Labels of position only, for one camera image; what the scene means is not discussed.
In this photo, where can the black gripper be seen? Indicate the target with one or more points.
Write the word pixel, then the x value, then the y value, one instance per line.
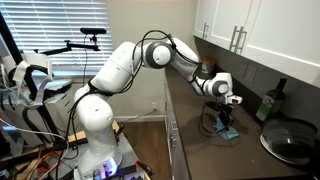
pixel 225 110

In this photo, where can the blue cloth towel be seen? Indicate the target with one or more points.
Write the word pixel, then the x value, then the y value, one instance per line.
pixel 228 133

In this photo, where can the metal robot base platform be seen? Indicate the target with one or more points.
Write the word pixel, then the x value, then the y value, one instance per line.
pixel 128 150

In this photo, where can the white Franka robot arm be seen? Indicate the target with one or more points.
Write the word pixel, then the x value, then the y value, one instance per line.
pixel 96 116

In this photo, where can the white base cabinet unit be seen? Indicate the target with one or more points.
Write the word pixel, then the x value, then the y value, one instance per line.
pixel 175 156

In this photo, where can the dark green glass bottle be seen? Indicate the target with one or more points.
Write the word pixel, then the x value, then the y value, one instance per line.
pixel 270 103

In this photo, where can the black pan with glass lid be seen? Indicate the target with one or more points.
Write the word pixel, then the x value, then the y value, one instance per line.
pixel 288 141

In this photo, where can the wide white upper cabinet door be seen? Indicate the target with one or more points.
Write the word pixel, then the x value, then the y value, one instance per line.
pixel 230 16

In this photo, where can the narrow white upper cabinet door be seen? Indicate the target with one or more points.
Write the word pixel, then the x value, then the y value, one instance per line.
pixel 204 13

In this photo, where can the white window blinds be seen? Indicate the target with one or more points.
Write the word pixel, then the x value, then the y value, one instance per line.
pixel 60 23

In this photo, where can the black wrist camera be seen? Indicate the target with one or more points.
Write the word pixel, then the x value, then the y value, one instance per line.
pixel 212 105

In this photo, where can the white wall switch plate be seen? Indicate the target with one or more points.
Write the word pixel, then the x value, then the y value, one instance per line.
pixel 243 70

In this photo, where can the white wall outlet plate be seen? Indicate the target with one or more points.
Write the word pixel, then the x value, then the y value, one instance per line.
pixel 252 73

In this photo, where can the low white wall outlet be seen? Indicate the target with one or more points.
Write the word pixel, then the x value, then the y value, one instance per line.
pixel 154 106

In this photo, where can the black stereo camera bar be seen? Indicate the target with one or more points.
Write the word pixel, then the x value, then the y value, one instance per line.
pixel 93 31

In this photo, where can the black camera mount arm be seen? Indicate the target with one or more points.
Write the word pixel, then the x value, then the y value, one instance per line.
pixel 80 46

